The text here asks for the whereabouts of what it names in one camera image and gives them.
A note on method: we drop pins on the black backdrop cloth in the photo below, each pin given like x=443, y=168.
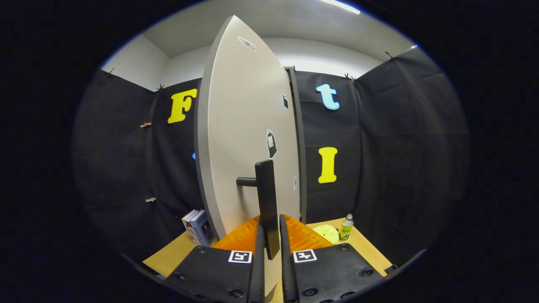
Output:
x=400, y=147

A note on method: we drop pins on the blue book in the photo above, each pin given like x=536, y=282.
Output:
x=203, y=229

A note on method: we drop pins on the pale yellow round dish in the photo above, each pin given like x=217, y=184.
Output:
x=326, y=233

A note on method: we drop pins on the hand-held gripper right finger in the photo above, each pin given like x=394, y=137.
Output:
x=286, y=273

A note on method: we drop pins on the green label plastic bottle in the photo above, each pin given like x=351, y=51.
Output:
x=346, y=229

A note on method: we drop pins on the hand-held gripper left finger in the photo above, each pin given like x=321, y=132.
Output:
x=259, y=273

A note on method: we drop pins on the long ceiling light strip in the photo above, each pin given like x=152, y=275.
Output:
x=339, y=6

